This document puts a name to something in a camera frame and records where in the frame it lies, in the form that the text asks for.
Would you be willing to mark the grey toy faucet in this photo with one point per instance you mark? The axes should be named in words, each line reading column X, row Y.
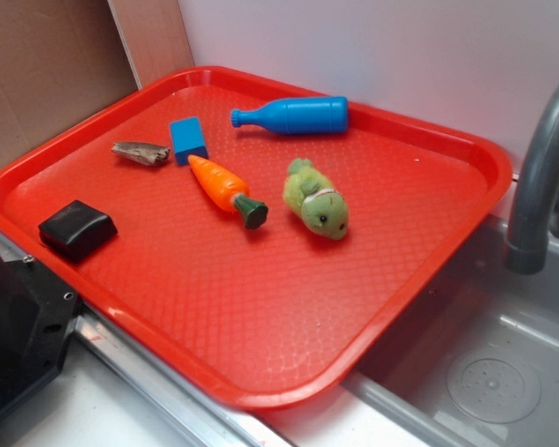
column 535, row 208

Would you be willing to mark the blue rectangular block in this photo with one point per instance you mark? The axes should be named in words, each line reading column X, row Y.
column 187, row 140

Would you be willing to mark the grey plastic sink basin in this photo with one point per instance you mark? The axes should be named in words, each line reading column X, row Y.
column 474, row 359

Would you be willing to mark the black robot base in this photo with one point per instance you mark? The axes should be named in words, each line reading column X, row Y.
column 37, row 317

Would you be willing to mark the orange toy carrot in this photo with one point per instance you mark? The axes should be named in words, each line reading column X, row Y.
column 228, row 191

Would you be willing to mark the blue plastic toy bottle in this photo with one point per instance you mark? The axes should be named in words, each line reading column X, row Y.
column 297, row 116

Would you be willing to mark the red plastic tray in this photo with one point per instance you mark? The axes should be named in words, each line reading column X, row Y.
column 270, row 317

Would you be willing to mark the brown cardboard panel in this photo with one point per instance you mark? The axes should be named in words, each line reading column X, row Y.
column 60, row 62

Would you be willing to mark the green plush animal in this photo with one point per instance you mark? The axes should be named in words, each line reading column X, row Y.
column 312, row 197

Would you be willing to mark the black rectangular block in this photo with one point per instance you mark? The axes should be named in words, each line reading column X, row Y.
column 77, row 230

